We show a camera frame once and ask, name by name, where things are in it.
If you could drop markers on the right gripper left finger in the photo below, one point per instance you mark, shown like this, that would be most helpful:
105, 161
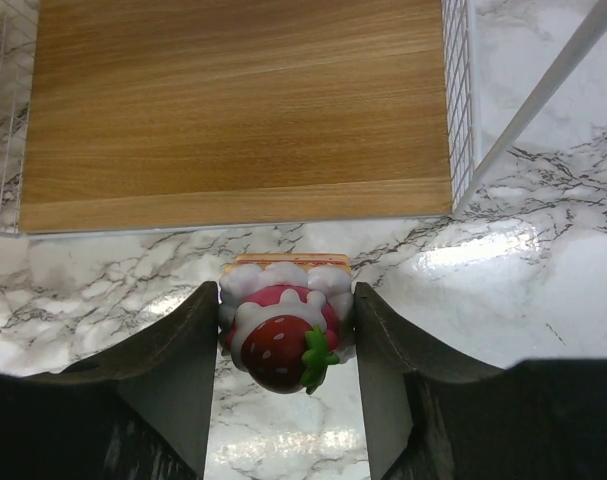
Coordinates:
165, 372

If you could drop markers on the red white figure toy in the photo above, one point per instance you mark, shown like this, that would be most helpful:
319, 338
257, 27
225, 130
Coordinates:
286, 318

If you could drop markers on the white wire wooden shelf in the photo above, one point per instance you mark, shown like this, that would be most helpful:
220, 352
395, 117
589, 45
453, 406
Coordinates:
152, 115

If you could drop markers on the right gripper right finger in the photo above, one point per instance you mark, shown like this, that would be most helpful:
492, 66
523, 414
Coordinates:
406, 435

